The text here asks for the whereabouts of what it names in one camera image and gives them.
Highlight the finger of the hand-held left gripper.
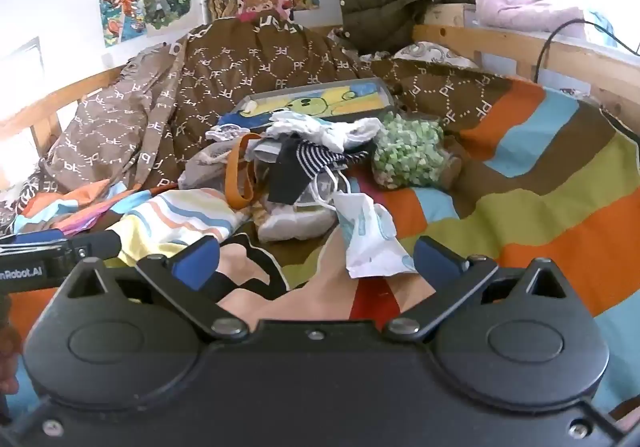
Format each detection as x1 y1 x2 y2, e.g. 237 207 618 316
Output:
69 229 124 260

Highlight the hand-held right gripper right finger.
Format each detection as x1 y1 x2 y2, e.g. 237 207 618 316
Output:
383 235 572 344

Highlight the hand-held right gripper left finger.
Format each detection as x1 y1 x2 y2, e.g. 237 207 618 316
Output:
65 236 249 343

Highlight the white blue-printed cloth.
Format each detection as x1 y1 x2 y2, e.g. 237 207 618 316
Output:
332 192 417 279

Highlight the grey face mask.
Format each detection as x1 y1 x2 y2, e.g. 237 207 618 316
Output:
292 167 353 210

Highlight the grey shallow box painted inside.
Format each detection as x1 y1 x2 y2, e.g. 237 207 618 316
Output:
220 77 397 130

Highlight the pastel striped cloth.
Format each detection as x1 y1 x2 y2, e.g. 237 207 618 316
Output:
106 188 240 269

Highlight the cream cloth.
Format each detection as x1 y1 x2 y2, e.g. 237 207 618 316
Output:
256 204 337 244

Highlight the green speckled pouch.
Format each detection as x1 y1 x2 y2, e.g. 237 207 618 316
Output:
371 111 449 192

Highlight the black cloth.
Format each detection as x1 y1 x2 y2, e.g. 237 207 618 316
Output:
266 142 313 205

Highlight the white lacy cloth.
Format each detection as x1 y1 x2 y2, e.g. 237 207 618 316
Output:
206 123 262 144

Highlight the black white striped sock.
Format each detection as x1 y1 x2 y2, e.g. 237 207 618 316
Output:
292 141 372 176

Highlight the plain white cloth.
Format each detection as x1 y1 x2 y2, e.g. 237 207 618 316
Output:
263 110 383 152

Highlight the white floral pillow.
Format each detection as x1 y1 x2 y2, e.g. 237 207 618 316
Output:
392 41 482 72

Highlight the brown monogram duvet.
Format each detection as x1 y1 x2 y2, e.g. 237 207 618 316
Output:
37 19 516 192

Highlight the orange-haired figure blue poster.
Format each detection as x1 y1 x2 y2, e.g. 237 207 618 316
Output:
99 0 147 48

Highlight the pale pink cloth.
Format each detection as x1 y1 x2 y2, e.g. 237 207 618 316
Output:
475 0 587 31

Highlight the orange strap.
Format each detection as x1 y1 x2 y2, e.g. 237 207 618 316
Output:
224 132 264 208

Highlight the grey window frame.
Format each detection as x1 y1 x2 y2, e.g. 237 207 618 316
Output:
0 36 44 95

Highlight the wooden bed frame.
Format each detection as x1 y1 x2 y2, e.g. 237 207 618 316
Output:
0 2 640 154

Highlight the black cable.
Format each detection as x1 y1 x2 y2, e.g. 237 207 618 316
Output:
534 18 640 84

